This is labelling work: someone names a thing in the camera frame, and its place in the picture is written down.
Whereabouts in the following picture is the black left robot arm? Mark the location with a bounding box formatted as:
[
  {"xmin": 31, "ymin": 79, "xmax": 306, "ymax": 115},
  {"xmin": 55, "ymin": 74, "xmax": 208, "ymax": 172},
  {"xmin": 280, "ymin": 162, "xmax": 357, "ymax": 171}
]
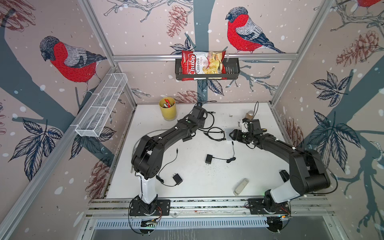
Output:
[{"xmin": 132, "ymin": 103, "xmax": 208, "ymax": 206}]

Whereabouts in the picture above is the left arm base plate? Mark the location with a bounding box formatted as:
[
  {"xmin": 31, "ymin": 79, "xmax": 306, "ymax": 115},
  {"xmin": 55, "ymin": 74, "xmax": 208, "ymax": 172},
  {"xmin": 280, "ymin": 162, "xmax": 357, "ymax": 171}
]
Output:
[{"xmin": 129, "ymin": 196, "xmax": 171, "ymax": 217}]

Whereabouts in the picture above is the black ethernet cable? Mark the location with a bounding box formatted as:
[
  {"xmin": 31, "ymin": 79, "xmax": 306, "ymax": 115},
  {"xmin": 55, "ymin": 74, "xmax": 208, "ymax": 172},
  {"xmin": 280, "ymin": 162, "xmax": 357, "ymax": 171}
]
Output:
[{"xmin": 197, "ymin": 110, "xmax": 217, "ymax": 130}]

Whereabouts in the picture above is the yellow pen cup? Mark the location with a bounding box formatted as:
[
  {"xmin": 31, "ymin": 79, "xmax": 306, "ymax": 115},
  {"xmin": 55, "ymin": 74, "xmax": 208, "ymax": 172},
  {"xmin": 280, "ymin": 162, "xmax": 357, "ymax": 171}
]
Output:
[{"xmin": 159, "ymin": 97, "xmax": 177, "ymax": 121}]

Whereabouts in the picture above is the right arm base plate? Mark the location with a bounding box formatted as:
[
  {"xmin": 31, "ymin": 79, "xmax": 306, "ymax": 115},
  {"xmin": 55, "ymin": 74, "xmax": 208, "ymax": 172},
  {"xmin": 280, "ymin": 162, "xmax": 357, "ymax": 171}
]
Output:
[{"xmin": 246, "ymin": 198, "xmax": 291, "ymax": 215}]

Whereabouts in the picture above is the white mesh wall shelf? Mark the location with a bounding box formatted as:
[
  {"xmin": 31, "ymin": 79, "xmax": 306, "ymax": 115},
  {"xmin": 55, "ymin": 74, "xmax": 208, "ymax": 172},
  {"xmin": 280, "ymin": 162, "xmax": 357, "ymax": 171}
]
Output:
[{"xmin": 75, "ymin": 73, "xmax": 128, "ymax": 138}]

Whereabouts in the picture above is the red cassava chips bag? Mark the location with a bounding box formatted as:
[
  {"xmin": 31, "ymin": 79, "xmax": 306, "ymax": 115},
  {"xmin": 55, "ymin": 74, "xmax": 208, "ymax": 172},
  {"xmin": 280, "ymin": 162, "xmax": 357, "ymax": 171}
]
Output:
[{"xmin": 181, "ymin": 51, "xmax": 226, "ymax": 75}]

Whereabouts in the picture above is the short black patch cable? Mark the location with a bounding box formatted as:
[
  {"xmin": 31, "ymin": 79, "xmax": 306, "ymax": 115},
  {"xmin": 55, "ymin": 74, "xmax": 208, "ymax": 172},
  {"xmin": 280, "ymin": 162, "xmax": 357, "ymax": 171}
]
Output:
[{"xmin": 203, "ymin": 126, "xmax": 226, "ymax": 142}]

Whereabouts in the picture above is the black ribbed power brick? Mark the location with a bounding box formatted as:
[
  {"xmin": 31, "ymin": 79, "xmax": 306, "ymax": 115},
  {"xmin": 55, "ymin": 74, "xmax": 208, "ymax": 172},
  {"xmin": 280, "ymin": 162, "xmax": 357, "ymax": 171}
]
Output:
[{"xmin": 182, "ymin": 136, "xmax": 193, "ymax": 142}]

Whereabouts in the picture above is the black wall plug adapter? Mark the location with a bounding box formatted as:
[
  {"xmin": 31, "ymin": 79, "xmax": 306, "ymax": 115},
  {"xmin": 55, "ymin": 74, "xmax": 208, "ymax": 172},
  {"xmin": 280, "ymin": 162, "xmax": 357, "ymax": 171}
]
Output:
[{"xmin": 156, "ymin": 149, "xmax": 183, "ymax": 188}]

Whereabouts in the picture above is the black wire wall basket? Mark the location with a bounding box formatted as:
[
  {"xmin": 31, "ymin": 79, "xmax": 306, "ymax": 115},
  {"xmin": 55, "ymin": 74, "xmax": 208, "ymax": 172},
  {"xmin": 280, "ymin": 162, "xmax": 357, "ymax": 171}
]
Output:
[{"xmin": 175, "ymin": 58, "xmax": 240, "ymax": 81}]

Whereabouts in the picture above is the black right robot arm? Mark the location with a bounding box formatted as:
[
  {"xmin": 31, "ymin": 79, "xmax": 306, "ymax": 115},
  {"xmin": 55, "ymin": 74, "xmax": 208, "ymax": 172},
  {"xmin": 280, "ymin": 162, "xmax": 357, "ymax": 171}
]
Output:
[{"xmin": 230, "ymin": 119, "xmax": 331, "ymax": 207}]

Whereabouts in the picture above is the beige power strip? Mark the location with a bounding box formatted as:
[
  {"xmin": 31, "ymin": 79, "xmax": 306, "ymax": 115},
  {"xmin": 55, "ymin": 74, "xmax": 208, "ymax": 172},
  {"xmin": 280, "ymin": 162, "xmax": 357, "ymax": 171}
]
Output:
[{"xmin": 233, "ymin": 178, "xmax": 249, "ymax": 197}]

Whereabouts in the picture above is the black stapler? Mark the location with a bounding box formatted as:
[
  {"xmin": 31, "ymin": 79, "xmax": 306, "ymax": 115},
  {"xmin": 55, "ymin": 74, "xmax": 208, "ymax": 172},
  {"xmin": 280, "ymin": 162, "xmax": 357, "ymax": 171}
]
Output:
[{"xmin": 279, "ymin": 170, "xmax": 290, "ymax": 183}]

